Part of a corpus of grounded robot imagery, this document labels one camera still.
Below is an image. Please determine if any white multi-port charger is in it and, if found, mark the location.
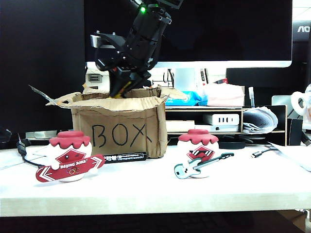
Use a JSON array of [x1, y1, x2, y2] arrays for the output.
[[203, 113, 240, 126]]

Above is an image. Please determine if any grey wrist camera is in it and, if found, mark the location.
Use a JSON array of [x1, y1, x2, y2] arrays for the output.
[[89, 30, 116, 49]]

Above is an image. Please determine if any black permanent marker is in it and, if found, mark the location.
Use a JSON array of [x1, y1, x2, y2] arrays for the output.
[[103, 151, 148, 164]]

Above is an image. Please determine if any white paper sheet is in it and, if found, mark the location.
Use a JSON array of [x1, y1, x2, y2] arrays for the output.
[[267, 142, 311, 173]]

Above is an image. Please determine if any flat silver metal plate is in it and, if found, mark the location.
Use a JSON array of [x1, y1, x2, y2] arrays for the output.
[[25, 130, 58, 140]]

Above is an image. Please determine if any red white guitar mascot doll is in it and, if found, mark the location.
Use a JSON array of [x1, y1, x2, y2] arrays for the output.
[[173, 129, 235, 180]]

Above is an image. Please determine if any beige flat box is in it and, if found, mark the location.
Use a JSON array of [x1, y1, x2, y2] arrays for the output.
[[165, 120, 195, 133]]

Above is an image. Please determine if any flat white device box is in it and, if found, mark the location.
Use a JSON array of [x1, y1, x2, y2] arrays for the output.
[[195, 124, 240, 133]]

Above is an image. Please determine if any small black box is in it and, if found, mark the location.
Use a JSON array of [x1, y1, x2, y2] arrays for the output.
[[287, 118, 304, 146]]

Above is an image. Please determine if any black USB cable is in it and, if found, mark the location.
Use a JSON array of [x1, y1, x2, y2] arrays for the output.
[[251, 147, 280, 159]]

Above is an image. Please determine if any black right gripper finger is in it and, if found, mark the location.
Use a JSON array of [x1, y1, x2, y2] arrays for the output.
[[121, 71, 152, 99], [109, 67, 134, 99]]

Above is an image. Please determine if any red white snowboard mascot doll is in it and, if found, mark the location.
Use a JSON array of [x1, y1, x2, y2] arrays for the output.
[[35, 131, 105, 183]]

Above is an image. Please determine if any blue wet wipes pack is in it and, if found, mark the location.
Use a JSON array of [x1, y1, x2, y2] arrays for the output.
[[165, 90, 208, 107]]

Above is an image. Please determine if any pink white tissue pack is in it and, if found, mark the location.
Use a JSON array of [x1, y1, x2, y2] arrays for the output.
[[203, 83, 245, 107]]

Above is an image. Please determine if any black AOC monitor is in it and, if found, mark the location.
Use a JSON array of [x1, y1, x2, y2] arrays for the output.
[[292, 20, 311, 98]]

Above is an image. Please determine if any black round puck base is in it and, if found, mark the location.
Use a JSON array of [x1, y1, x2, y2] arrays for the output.
[[218, 140, 246, 150]]

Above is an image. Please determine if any cardboard box marked BOX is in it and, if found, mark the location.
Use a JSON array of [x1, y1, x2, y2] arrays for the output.
[[28, 83, 189, 159]]

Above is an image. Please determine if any wooden desk shelf riser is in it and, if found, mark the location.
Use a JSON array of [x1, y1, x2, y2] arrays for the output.
[[165, 105, 288, 147]]

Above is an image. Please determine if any black cable with adapter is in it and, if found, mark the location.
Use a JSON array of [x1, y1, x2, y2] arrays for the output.
[[16, 133, 48, 169]]

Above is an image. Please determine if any dark monitor panel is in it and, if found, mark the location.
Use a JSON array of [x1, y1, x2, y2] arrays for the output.
[[0, 0, 87, 149]]

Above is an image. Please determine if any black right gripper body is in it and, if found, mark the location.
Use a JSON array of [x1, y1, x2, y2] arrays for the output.
[[94, 32, 159, 76]]

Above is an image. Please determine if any black screen behind shelf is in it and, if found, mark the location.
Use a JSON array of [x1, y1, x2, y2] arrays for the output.
[[225, 67, 294, 106]]

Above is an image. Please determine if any large silver-framed monitor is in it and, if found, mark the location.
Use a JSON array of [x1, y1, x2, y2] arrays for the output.
[[84, 0, 293, 69]]

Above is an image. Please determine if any rolled newspaper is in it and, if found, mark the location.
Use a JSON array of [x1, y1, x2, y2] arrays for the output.
[[242, 107, 279, 135]]

